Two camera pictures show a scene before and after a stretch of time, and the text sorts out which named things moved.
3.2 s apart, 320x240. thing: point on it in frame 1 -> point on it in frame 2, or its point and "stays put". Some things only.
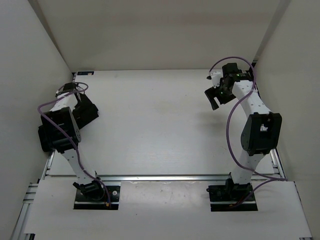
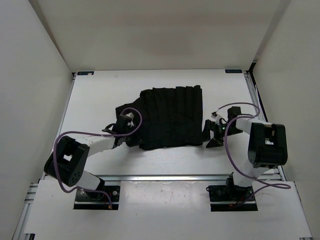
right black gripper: x=212 y=92 -> x=214 y=142
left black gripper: x=76 y=115 -> x=136 y=140
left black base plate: x=98 y=199 stays put
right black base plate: x=222 y=196 stays put
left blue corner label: x=90 y=73 stays put
